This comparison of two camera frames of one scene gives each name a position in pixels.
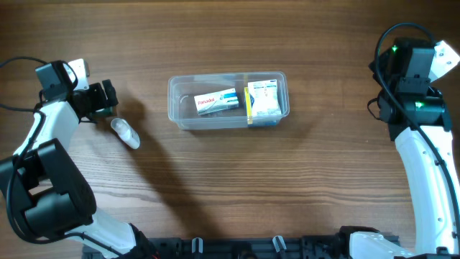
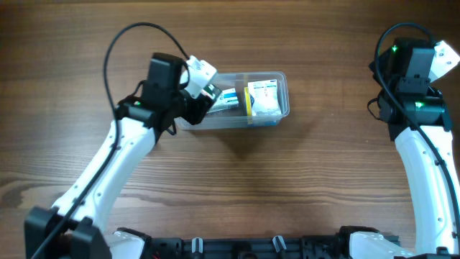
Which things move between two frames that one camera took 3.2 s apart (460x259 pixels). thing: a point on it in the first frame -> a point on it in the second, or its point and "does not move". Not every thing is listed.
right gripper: x=383 y=60 does not move
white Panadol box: x=216 y=101 does not move
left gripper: x=100 y=101 -> x=198 y=110
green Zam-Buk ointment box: x=107 y=111 -> x=212 y=91
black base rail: x=331 y=247 does not move
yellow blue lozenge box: x=249 y=102 does not move
